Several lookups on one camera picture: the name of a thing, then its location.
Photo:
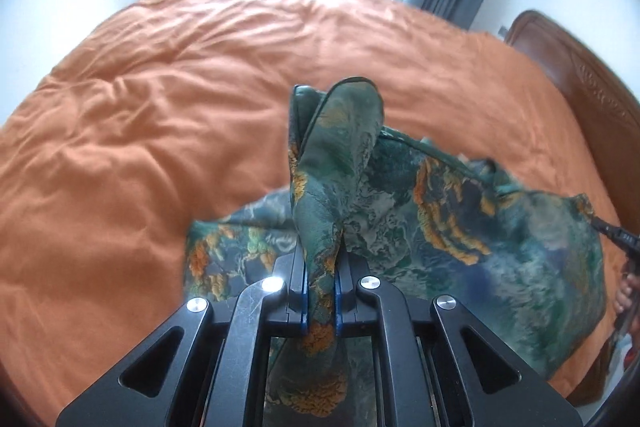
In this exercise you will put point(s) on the brown wooden headboard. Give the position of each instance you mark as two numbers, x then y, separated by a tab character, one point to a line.
606	110

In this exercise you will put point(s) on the person's right hand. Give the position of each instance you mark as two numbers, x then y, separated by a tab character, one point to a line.
624	297

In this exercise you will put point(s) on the orange bed duvet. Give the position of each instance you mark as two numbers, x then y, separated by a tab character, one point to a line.
173	111

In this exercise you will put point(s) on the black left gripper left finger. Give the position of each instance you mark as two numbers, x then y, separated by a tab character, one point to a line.
206	365

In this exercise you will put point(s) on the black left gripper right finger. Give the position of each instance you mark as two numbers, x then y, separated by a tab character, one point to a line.
435	363

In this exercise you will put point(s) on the green orange patterned garment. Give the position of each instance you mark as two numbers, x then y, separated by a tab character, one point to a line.
527	263

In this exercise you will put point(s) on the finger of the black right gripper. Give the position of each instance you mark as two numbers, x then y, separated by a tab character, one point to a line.
621	238

